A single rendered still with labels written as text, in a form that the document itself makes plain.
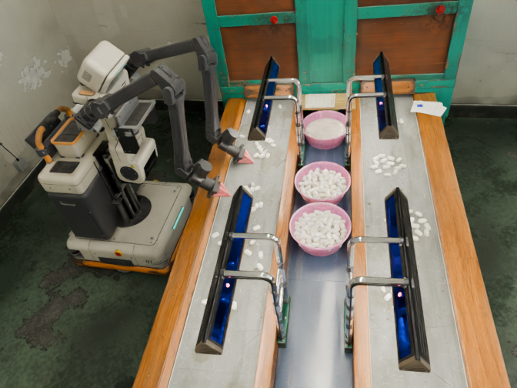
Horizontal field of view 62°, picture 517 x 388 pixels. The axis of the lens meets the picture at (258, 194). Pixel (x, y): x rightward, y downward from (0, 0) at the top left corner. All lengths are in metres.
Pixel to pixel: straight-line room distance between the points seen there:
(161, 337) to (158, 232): 1.10
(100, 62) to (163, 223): 1.08
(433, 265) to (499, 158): 1.83
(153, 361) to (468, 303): 1.14
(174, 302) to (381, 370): 0.80
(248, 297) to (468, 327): 0.79
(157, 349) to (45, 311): 1.45
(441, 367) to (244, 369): 0.66
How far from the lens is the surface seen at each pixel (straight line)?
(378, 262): 1.82
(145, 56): 2.28
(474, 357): 1.66
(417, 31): 2.55
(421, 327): 1.30
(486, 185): 3.32
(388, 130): 1.86
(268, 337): 1.63
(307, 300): 1.79
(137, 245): 2.69
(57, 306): 3.03
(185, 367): 1.67
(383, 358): 1.63
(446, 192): 2.10
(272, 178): 2.17
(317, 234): 1.90
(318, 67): 2.60
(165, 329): 1.73
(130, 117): 2.29
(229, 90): 2.74
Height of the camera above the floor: 2.21
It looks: 45 degrees down
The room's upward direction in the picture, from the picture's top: 10 degrees counter-clockwise
